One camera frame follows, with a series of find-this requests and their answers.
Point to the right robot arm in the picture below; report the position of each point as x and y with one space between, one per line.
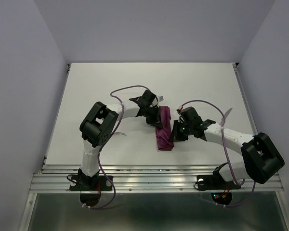
261 159

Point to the pink handled knife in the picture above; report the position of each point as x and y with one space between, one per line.
224 117

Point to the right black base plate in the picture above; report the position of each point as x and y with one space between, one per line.
213 182

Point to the aluminium rail frame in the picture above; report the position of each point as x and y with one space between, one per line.
154 189

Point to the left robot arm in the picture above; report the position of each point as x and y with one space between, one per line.
101 123

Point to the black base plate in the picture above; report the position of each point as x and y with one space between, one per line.
96 183
213 182

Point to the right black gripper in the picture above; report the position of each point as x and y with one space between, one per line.
176 136

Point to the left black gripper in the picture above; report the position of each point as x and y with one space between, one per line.
156 121

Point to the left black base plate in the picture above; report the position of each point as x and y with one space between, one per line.
96 183

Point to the purple cloth napkin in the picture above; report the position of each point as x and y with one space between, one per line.
163 134

